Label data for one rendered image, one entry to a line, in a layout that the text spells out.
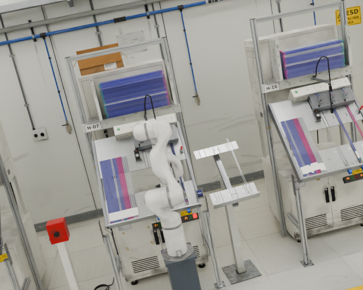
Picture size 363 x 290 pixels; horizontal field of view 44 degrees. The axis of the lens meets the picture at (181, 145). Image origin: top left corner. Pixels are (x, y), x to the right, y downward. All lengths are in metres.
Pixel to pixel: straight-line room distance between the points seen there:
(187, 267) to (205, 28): 3.01
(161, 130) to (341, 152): 1.60
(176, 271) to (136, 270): 1.14
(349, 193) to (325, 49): 1.21
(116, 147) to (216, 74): 1.95
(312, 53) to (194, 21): 1.68
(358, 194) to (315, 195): 0.38
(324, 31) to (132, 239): 2.32
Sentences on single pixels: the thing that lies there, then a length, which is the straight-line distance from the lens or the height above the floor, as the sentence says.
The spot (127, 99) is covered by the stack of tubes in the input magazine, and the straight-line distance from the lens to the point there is 3.44.
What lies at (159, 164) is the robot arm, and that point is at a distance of 2.50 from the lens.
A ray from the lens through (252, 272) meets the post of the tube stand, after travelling 3.69.
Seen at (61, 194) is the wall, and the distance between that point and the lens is 5.28.
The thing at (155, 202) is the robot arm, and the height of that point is 1.07.
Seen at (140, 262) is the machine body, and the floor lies 0.20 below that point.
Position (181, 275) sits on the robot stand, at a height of 0.60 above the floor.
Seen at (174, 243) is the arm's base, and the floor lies 0.80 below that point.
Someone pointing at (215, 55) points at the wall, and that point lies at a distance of 5.03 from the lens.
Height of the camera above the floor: 2.01
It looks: 16 degrees down
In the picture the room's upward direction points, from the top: 12 degrees counter-clockwise
